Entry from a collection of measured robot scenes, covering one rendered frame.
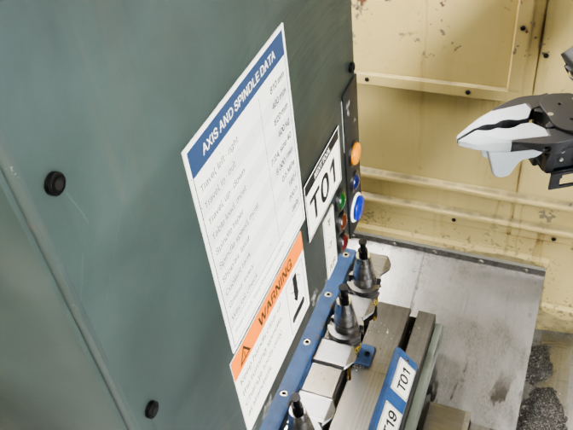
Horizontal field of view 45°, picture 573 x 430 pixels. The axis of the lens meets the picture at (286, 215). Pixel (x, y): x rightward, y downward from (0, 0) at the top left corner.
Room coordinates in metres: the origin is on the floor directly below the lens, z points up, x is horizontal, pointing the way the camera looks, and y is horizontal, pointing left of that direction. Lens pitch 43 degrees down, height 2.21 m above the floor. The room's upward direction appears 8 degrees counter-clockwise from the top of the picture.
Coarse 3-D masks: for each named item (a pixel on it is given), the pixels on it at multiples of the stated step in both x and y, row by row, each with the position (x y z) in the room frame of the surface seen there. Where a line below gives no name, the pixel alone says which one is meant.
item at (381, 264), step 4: (372, 256) 0.93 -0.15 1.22; (376, 256) 0.92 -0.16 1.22; (380, 256) 0.92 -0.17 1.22; (384, 256) 0.92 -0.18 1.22; (372, 260) 0.91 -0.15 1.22; (376, 260) 0.91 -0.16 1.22; (380, 260) 0.91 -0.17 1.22; (384, 260) 0.91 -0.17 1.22; (388, 260) 0.91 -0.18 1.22; (352, 264) 0.91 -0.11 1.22; (376, 264) 0.90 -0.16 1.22; (380, 264) 0.90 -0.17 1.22; (384, 264) 0.90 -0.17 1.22; (388, 264) 0.90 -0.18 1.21; (352, 268) 0.90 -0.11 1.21; (376, 268) 0.89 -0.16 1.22; (380, 268) 0.89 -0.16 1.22; (384, 268) 0.89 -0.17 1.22; (388, 268) 0.89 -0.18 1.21; (380, 272) 0.88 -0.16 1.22; (384, 272) 0.88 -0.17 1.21
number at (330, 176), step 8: (336, 152) 0.56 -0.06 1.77; (328, 160) 0.54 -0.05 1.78; (336, 160) 0.55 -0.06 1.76; (328, 168) 0.53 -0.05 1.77; (336, 168) 0.55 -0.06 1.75; (328, 176) 0.53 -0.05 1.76; (336, 176) 0.55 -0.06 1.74; (320, 184) 0.51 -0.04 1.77; (328, 184) 0.53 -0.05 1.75; (328, 192) 0.53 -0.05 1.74
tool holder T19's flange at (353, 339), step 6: (360, 318) 0.77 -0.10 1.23; (360, 324) 0.76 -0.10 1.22; (330, 330) 0.76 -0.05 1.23; (360, 330) 0.76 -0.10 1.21; (330, 336) 0.76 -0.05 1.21; (336, 336) 0.74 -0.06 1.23; (342, 336) 0.74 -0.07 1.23; (348, 336) 0.74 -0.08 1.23; (354, 336) 0.74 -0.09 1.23; (360, 336) 0.74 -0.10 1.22; (342, 342) 0.73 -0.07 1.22; (348, 342) 0.73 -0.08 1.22; (354, 342) 0.74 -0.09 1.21; (360, 342) 0.74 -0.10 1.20
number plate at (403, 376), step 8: (400, 360) 0.86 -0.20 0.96; (400, 368) 0.84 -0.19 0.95; (408, 368) 0.85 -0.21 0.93; (400, 376) 0.83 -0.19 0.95; (408, 376) 0.83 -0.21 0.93; (392, 384) 0.80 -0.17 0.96; (400, 384) 0.81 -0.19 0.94; (408, 384) 0.82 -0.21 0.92; (400, 392) 0.79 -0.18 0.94; (408, 392) 0.80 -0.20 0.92
